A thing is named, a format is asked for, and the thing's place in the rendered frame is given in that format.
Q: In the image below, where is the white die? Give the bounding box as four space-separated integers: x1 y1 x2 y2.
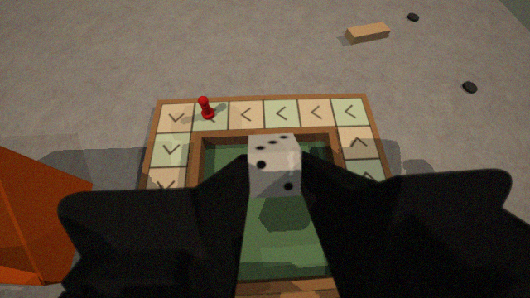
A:
248 133 302 199

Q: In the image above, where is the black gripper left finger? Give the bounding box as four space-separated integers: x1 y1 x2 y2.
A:
57 154 250 298

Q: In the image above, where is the red pawn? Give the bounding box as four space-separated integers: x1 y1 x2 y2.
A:
198 96 214 120

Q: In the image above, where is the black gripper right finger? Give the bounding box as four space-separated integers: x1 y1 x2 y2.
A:
301 151 513 298

